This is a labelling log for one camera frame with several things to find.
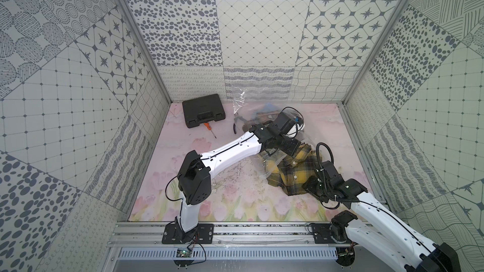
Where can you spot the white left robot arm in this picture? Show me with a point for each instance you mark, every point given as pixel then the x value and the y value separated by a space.
pixel 198 170

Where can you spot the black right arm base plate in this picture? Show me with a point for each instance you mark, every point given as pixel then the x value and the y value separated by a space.
pixel 329 234

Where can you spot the orange handled screwdriver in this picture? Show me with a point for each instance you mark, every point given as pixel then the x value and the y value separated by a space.
pixel 208 126

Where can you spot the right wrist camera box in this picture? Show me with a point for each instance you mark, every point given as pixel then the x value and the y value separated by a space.
pixel 331 173

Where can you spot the yellow plaid shirt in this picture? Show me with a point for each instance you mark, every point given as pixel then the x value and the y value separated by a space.
pixel 291 173

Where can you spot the clear plastic vacuum bag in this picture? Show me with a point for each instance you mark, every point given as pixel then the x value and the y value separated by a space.
pixel 323 150

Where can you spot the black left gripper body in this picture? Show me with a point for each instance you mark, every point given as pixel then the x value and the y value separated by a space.
pixel 293 149

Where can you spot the black plastic tool case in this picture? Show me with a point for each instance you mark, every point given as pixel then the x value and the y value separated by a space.
pixel 203 110

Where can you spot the blue handled pliers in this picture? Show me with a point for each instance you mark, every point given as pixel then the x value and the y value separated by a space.
pixel 238 124

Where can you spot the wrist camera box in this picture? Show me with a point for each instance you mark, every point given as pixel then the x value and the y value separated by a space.
pixel 331 173
pixel 289 125

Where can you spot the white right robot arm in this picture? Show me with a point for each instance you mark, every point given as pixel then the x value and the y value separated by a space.
pixel 366 222

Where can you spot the red plaid shirt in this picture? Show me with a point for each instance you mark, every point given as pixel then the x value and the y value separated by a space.
pixel 261 115

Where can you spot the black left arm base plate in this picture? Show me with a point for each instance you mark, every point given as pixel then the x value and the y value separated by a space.
pixel 201 234

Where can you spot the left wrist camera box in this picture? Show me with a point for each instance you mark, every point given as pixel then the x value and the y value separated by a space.
pixel 289 125

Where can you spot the aluminium mounting rail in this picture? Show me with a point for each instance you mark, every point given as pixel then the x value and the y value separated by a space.
pixel 150 234

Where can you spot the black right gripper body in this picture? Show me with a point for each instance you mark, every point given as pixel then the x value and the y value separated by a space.
pixel 318 189

